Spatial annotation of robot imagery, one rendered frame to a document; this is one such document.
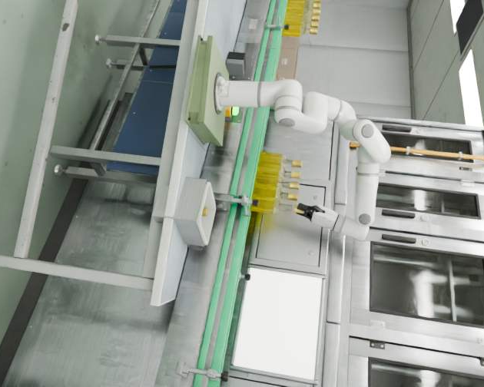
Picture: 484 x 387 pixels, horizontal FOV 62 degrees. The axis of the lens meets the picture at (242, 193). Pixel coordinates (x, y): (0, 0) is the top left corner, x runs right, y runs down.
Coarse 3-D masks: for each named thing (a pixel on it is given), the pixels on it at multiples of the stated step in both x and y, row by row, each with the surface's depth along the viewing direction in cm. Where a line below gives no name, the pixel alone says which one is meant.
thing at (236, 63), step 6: (228, 54) 192; (234, 54) 191; (240, 54) 191; (228, 60) 189; (234, 60) 189; (240, 60) 189; (228, 66) 190; (234, 66) 190; (240, 66) 189; (228, 72) 194; (234, 72) 193; (240, 72) 192
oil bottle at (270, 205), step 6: (252, 198) 175; (258, 198) 175; (264, 198) 175; (270, 198) 175; (276, 198) 175; (264, 204) 173; (270, 204) 173; (276, 204) 173; (252, 210) 178; (258, 210) 176; (264, 210) 175; (270, 210) 174; (276, 210) 174
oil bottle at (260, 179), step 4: (256, 176) 181; (260, 176) 181; (264, 176) 181; (268, 176) 181; (272, 176) 181; (276, 176) 181; (256, 180) 180; (260, 180) 180; (264, 180) 180; (268, 180) 180; (272, 180) 179; (276, 180) 179; (280, 180) 179; (260, 184) 180; (264, 184) 179; (268, 184) 179; (272, 184) 179; (276, 184) 178; (280, 184) 179; (280, 188) 180
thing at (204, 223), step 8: (208, 184) 144; (208, 192) 151; (208, 200) 157; (200, 208) 140; (208, 208) 162; (200, 216) 138; (208, 216) 161; (200, 224) 138; (208, 224) 159; (200, 232) 146; (208, 232) 158; (208, 240) 156
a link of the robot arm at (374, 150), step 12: (360, 120) 149; (360, 132) 147; (372, 132) 148; (360, 144) 162; (372, 144) 149; (384, 144) 151; (360, 156) 160; (372, 156) 151; (384, 156) 152; (360, 168) 160; (372, 168) 158
